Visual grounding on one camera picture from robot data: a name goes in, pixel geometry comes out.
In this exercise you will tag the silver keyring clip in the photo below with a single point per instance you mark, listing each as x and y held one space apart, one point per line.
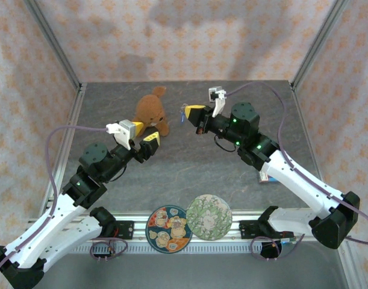
184 106

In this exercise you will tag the blue plastic key tag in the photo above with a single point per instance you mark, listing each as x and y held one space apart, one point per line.
182 117

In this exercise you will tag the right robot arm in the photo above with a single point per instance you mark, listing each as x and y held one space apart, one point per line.
298 180

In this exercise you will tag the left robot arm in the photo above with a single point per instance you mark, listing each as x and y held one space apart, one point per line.
66 216

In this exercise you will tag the brown teddy bear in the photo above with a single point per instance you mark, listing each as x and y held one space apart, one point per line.
149 108

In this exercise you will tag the crayon box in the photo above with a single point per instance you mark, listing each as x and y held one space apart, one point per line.
266 179

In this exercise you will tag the blue cartoon round coaster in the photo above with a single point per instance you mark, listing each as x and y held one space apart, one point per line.
167 230

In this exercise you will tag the green floral round coaster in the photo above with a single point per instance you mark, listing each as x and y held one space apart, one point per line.
209 216

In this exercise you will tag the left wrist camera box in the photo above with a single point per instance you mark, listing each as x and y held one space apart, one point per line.
126 128

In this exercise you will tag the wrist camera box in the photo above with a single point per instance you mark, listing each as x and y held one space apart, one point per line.
126 128
215 93

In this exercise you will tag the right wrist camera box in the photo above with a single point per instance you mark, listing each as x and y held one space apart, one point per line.
215 93

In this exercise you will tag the aluminium table edge rail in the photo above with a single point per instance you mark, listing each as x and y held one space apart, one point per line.
64 153
304 120

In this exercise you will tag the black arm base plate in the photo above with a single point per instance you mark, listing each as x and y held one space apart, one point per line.
126 230
247 230

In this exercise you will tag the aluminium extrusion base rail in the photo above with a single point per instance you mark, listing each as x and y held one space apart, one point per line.
138 227

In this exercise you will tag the aluminium frame post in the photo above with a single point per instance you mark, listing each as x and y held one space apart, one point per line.
319 39
52 39

